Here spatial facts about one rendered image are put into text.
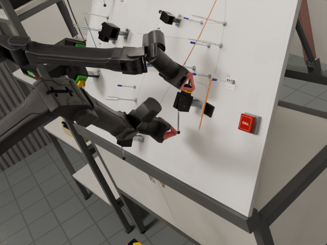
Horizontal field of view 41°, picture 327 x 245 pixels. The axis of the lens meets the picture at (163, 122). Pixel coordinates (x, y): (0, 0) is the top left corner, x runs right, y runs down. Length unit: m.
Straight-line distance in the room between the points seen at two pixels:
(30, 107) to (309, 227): 1.14
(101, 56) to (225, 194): 0.59
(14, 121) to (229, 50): 0.78
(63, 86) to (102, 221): 2.10
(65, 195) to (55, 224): 0.29
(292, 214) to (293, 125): 0.40
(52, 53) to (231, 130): 0.62
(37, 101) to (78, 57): 0.51
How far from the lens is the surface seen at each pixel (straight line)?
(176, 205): 1.91
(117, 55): 1.36
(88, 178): 2.97
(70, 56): 1.41
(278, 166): 1.64
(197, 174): 1.53
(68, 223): 3.12
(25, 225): 3.35
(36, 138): 4.07
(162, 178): 1.70
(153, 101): 1.36
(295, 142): 1.73
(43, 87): 0.92
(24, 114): 0.92
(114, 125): 1.21
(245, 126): 1.34
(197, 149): 1.53
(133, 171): 2.07
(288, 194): 1.53
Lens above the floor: 1.87
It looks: 31 degrees down
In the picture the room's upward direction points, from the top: 22 degrees counter-clockwise
